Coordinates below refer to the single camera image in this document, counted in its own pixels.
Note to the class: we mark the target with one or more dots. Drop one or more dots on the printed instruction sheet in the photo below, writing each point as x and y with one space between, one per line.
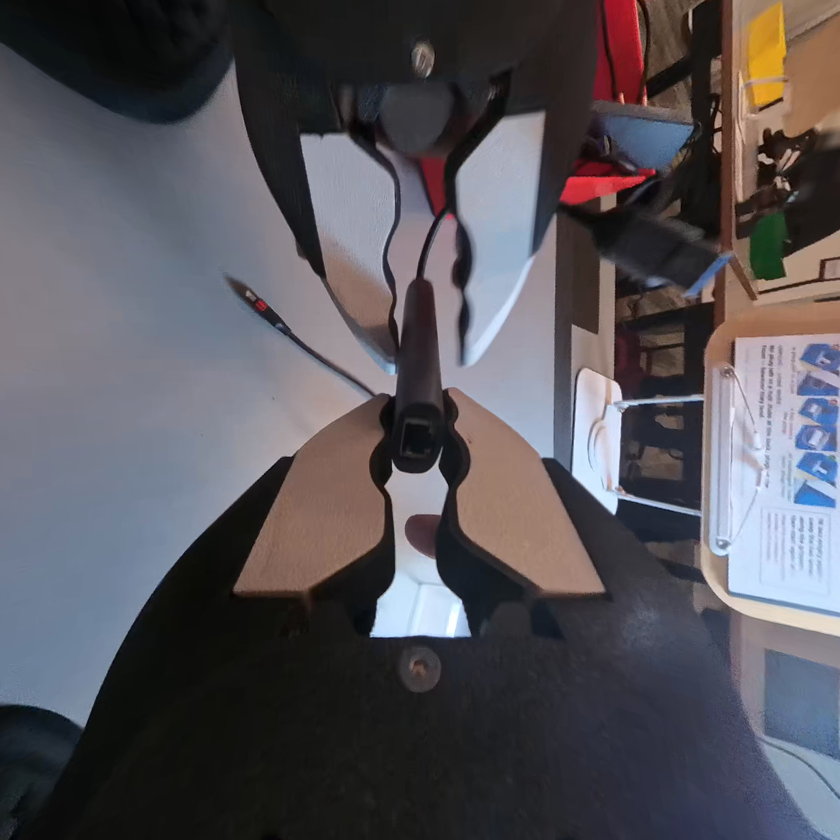
787 525

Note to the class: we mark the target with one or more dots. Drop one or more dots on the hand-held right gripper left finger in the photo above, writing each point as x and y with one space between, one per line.
315 518

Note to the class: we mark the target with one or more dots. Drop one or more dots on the person's right hand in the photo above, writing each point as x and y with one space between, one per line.
423 535

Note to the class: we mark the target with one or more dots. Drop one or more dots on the grey slim usb hub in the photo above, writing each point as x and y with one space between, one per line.
418 367

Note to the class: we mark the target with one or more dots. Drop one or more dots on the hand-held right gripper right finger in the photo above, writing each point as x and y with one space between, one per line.
518 518

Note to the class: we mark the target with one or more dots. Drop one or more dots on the red plastic bin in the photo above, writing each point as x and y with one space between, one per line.
620 52

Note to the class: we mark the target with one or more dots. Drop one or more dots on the wooden side table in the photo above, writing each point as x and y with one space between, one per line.
727 197

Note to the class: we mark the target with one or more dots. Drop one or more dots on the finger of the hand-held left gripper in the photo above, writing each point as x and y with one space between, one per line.
354 262
499 216

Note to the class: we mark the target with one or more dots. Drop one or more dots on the green plastic bin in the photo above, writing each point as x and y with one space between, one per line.
769 246

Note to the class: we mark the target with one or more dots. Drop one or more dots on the instruction sheet on stand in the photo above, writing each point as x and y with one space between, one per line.
594 420

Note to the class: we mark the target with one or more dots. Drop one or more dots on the yellow plastic bin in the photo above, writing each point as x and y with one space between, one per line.
768 52

